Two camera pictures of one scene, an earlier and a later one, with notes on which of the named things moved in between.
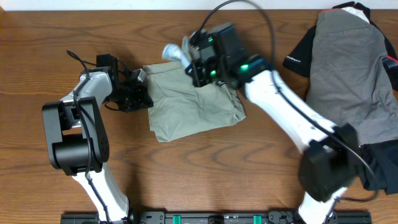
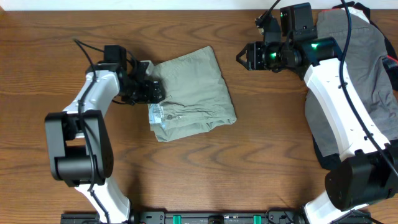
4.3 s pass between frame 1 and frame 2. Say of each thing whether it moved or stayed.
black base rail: stayed
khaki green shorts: stayed
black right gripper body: moved
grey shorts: stayed
